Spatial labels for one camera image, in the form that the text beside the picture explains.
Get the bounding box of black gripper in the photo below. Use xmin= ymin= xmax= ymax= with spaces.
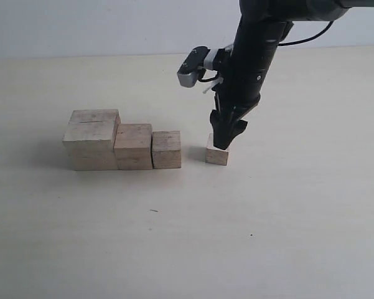
xmin=210 ymin=18 xmax=293 ymax=149

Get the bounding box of smallest wooden cube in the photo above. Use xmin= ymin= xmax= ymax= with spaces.
xmin=205 ymin=133 xmax=229 ymax=166

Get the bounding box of third largest wooden cube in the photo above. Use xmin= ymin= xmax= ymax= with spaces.
xmin=152 ymin=131 xmax=182 ymax=169

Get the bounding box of second largest wooden cube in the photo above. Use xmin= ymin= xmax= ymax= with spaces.
xmin=114 ymin=123 xmax=153 ymax=170

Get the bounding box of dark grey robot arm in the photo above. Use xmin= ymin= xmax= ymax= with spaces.
xmin=210 ymin=0 xmax=374 ymax=150

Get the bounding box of black cable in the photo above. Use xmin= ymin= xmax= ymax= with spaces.
xmin=199 ymin=20 xmax=335 ymax=83

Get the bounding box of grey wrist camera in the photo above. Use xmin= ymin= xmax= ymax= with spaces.
xmin=177 ymin=46 xmax=232 ymax=88

